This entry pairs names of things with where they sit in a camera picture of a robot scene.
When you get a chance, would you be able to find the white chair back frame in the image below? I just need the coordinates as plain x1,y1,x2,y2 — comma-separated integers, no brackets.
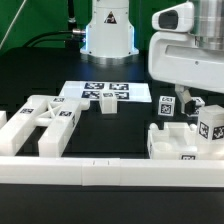
0,95,90,158

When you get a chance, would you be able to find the white tagged cube left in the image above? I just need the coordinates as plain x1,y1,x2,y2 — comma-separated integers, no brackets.
158,96,175,116

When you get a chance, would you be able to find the white front rail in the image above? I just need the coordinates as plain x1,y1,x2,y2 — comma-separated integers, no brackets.
0,156,224,187

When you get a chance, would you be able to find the white tagged cube right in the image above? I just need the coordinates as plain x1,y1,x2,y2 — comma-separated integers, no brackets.
192,97,205,117

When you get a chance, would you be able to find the white chair seat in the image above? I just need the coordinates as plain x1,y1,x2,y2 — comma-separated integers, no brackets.
147,122,224,160

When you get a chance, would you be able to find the white tagged cube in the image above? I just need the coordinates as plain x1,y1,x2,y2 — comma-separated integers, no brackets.
192,97,205,117
158,96,175,116

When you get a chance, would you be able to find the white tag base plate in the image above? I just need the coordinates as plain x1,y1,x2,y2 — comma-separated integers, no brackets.
60,81,152,103

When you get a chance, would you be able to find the thin grey rod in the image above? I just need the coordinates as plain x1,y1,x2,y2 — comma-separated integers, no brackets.
0,0,28,51

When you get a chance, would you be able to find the black cable with connector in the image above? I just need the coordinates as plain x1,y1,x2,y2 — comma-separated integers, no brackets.
22,27,87,48

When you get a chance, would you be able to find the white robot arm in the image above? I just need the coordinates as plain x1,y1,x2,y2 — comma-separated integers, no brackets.
80,0,224,113

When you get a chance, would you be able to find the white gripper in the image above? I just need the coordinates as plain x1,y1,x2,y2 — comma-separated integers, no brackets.
148,1,224,115

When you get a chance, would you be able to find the white left block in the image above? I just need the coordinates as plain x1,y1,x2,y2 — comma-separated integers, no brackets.
0,111,7,129

